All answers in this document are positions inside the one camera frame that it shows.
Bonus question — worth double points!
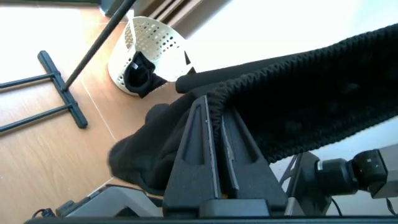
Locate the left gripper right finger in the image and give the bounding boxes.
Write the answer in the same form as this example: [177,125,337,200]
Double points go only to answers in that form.
[220,108,289,216]

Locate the black clothes rack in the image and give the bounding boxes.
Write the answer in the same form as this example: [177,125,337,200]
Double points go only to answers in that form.
[0,0,137,133]

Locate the white laundry basket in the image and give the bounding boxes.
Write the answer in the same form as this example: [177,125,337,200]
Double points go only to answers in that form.
[107,15,197,96]

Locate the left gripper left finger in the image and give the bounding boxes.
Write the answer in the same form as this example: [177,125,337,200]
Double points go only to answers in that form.
[162,95,222,218]

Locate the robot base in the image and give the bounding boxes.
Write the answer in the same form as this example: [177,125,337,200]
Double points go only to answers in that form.
[55,151,333,218]

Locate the brown curtain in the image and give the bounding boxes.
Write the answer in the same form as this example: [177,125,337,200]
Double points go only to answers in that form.
[133,0,231,35]

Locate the black drawstring shorts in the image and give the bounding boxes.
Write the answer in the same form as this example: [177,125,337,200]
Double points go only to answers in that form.
[107,23,398,197]

